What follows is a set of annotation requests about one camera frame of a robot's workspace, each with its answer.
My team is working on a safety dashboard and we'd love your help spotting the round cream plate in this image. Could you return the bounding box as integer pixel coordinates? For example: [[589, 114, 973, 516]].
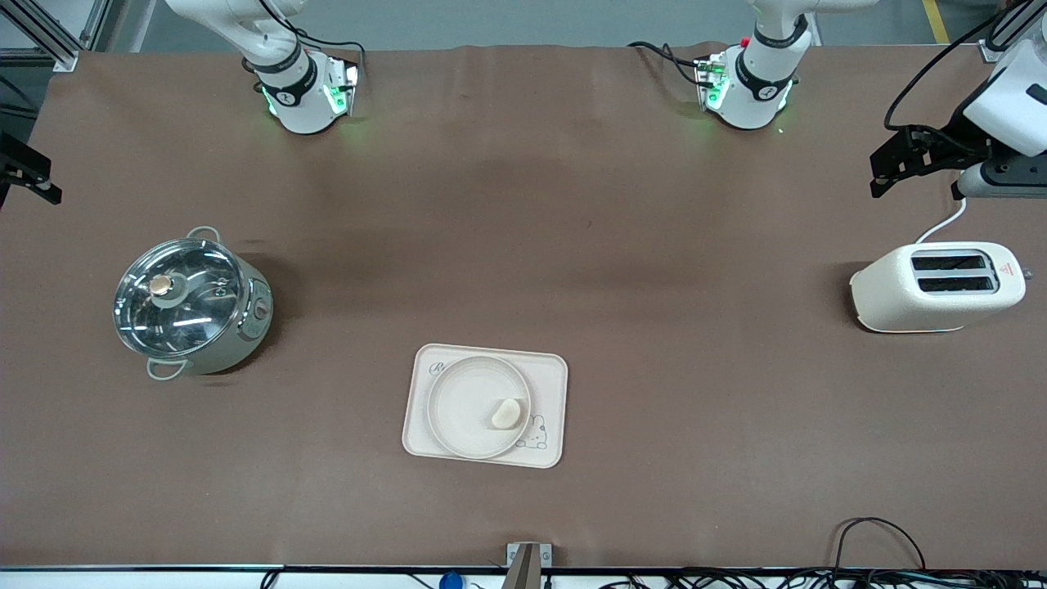
[[426, 355, 532, 460]]

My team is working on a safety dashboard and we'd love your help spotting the cream two-slot toaster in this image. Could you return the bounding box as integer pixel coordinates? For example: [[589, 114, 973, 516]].
[[849, 241, 1033, 334]]

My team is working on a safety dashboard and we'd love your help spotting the glass pot lid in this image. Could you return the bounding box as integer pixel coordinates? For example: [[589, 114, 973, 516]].
[[113, 237, 246, 358]]

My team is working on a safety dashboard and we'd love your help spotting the steel pot with glass lid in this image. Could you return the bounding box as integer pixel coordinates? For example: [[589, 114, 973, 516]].
[[113, 227, 275, 381]]

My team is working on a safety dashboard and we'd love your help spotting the brown table cover mat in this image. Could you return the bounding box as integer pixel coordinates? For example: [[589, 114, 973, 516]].
[[0, 43, 1047, 571]]

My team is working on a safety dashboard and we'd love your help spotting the cream rabbit print tray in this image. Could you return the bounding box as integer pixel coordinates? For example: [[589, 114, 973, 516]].
[[402, 344, 568, 470]]

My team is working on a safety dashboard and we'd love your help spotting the white toaster power cord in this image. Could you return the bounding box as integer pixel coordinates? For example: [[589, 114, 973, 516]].
[[914, 196, 968, 245]]

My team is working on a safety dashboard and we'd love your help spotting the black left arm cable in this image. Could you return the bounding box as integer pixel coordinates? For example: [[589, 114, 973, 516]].
[[883, 4, 1047, 132]]

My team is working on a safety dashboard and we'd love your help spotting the aluminium frame profile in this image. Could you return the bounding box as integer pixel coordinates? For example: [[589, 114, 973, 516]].
[[977, 0, 1047, 65], [0, 0, 115, 73]]

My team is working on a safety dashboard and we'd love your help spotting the black arm base cable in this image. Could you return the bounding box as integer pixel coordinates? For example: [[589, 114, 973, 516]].
[[628, 41, 708, 87]]

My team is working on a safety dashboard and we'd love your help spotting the looped black cable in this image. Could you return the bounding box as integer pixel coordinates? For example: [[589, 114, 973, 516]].
[[833, 517, 927, 573]]

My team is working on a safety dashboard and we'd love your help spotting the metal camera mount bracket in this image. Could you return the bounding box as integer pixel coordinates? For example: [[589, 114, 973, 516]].
[[506, 542, 553, 589]]

